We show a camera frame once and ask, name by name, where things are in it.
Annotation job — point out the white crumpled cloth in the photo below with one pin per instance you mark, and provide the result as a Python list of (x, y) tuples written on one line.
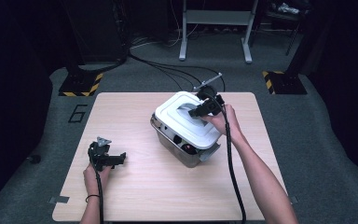
[(287, 8)]

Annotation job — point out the grey tape piece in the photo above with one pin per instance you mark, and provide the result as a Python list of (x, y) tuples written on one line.
[(59, 199)]

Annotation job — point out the white metal stand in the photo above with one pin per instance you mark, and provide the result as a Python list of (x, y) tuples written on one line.
[(217, 17)]

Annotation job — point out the dark cabinet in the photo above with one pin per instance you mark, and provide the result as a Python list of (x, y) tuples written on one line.
[(105, 31)]

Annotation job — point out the person's right hand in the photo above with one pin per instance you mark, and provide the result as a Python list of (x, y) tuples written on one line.
[(227, 123)]

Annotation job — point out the dark chair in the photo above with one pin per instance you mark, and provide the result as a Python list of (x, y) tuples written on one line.
[(279, 17)]

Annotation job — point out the black wristband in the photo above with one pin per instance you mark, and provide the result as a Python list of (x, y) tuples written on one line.
[(92, 197)]

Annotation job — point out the translucent grey storage box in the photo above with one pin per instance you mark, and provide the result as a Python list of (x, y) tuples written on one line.
[(183, 158)]

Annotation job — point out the person's left hand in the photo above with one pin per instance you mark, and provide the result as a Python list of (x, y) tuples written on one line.
[(91, 183)]

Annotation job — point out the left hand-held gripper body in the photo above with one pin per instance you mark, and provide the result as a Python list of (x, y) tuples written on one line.
[(99, 155)]

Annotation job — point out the black yellow striped stand base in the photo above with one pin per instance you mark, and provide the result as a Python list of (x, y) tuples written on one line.
[(80, 84), (287, 84)]

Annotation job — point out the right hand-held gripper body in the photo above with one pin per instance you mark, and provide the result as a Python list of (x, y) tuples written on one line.
[(211, 99)]

